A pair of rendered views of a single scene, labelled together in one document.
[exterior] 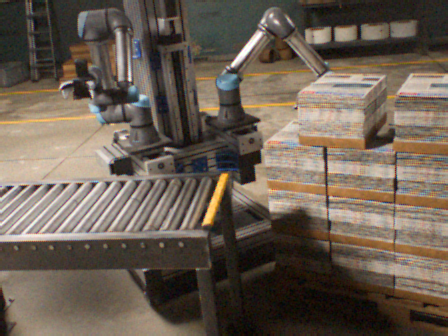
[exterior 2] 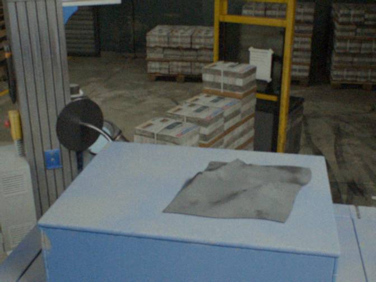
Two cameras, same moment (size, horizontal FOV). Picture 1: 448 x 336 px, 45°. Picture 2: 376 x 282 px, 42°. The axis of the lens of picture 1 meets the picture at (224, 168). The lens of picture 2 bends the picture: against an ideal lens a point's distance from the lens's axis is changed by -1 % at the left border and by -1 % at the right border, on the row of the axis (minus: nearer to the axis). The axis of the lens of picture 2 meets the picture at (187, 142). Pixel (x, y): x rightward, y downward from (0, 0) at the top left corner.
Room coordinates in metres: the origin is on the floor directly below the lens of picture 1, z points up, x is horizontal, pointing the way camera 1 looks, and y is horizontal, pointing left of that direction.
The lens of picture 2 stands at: (2.14, 2.72, 2.28)
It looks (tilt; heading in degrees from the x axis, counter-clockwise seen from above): 22 degrees down; 270
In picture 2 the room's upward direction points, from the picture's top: straight up
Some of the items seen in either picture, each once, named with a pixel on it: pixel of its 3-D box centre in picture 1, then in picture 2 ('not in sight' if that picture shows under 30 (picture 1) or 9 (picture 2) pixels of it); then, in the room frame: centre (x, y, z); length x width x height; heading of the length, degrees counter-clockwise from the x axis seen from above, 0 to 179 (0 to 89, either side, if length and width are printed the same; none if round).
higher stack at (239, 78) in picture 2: not in sight; (228, 136); (1.76, -1.40, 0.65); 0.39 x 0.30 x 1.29; 149
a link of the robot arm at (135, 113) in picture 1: (137, 108); not in sight; (2.55, 0.38, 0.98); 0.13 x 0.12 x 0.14; 89
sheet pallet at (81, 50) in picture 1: (103, 61); not in sight; (8.61, 1.70, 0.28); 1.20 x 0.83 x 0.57; 79
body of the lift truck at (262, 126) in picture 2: not in sight; (262, 134); (1.35, -2.09, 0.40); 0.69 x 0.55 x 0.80; 149
